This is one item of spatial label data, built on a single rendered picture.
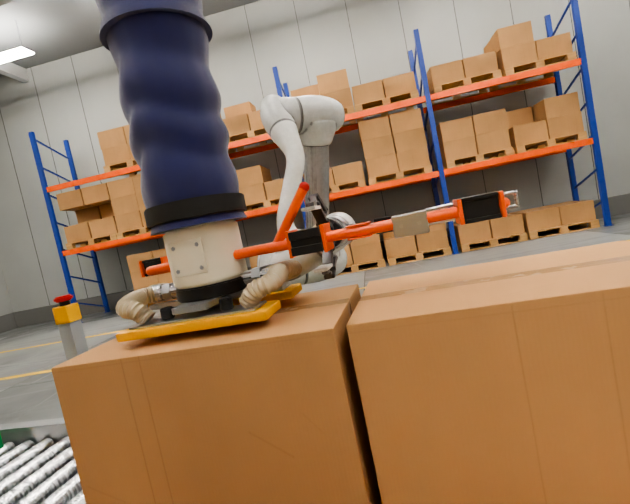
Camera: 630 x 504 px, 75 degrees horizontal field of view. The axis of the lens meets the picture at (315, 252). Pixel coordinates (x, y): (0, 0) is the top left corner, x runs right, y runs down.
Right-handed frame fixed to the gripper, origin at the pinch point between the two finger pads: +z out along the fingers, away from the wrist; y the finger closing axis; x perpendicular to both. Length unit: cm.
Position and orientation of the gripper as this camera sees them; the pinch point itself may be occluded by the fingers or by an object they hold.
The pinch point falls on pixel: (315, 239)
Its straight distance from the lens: 88.9
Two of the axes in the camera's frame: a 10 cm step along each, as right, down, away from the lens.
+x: -9.6, 1.8, 2.3
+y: 2.0, 9.8, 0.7
